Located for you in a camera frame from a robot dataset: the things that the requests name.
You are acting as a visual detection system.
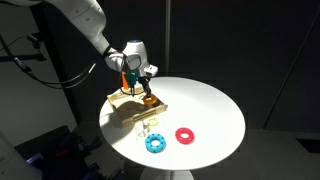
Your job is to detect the grey vertical pole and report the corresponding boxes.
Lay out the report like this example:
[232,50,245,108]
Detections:
[165,0,172,76]

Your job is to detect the small yellow ring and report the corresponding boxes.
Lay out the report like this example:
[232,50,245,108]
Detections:
[146,117,159,127]

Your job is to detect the orange cylindrical peg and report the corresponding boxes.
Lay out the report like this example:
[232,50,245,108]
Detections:
[121,71,131,91]

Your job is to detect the black vertical frame column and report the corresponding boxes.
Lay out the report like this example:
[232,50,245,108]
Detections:
[27,0,82,125]

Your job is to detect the blue rubber ring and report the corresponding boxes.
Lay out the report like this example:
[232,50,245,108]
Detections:
[144,133,167,154]

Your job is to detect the red rubber ring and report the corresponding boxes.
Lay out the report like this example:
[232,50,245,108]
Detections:
[174,127,196,146]

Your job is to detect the orange rubber ring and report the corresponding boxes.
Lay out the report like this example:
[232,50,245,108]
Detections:
[142,93,158,107]

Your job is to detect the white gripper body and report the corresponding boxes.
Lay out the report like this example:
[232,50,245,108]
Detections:
[123,64,159,80]

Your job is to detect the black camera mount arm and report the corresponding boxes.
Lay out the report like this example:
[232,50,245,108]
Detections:
[0,33,48,63]

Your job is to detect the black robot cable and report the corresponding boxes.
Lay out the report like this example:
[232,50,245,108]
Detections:
[0,33,129,90]

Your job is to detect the wooden tray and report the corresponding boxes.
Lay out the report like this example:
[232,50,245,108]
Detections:
[106,86,167,130]

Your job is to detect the white table pedestal base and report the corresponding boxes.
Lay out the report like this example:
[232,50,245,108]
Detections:
[139,167,195,180]

